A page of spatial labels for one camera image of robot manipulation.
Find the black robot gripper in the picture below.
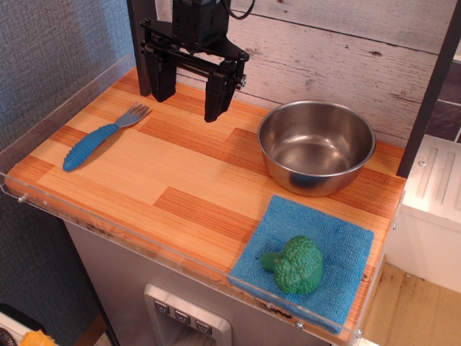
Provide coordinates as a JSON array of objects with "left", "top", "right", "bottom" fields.
[{"left": 142, "top": 1, "right": 249, "bottom": 123}]

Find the green toy broccoli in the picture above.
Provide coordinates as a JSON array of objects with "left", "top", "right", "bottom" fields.
[{"left": 261, "top": 236, "right": 323, "bottom": 294}]

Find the stainless steel bowl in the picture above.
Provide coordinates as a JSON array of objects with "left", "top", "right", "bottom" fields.
[{"left": 257, "top": 101, "right": 377, "bottom": 197}]

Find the blue folded cloth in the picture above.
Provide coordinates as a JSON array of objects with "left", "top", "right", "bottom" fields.
[{"left": 228, "top": 195, "right": 374, "bottom": 334}]

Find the clear acrylic table guard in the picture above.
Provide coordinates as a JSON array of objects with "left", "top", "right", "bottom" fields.
[{"left": 2, "top": 59, "right": 404, "bottom": 344}]

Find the grey toy kitchen cabinet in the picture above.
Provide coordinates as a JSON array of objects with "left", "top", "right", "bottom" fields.
[{"left": 63, "top": 220, "right": 364, "bottom": 346}]

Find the silver dispenser button panel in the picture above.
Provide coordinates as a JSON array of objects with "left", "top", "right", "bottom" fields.
[{"left": 144, "top": 283, "right": 233, "bottom": 345}]

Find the white plastic cabinet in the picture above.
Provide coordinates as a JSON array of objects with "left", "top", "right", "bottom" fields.
[{"left": 385, "top": 136, "right": 460, "bottom": 292}]

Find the yellow object at corner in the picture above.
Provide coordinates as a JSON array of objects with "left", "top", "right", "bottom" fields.
[{"left": 19, "top": 331, "right": 56, "bottom": 346}]

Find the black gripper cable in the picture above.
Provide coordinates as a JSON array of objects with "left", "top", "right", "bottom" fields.
[{"left": 228, "top": 0, "right": 257, "bottom": 21}]

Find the dark left vertical post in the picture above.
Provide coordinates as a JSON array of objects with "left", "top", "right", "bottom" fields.
[{"left": 127, "top": 1, "right": 171, "bottom": 96}]

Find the dark vertical post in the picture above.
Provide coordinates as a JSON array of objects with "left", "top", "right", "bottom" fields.
[
  {"left": 127, "top": 1, "right": 171, "bottom": 96},
  {"left": 396, "top": 1, "right": 460, "bottom": 178}
]

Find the blue handled toy fork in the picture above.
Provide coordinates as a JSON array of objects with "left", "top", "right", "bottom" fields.
[{"left": 63, "top": 102, "right": 149, "bottom": 172}]

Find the dark right vertical post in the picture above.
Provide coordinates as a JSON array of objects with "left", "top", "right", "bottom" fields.
[{"left": 396, "top": 1, "right": 460, "bottom": 178}]

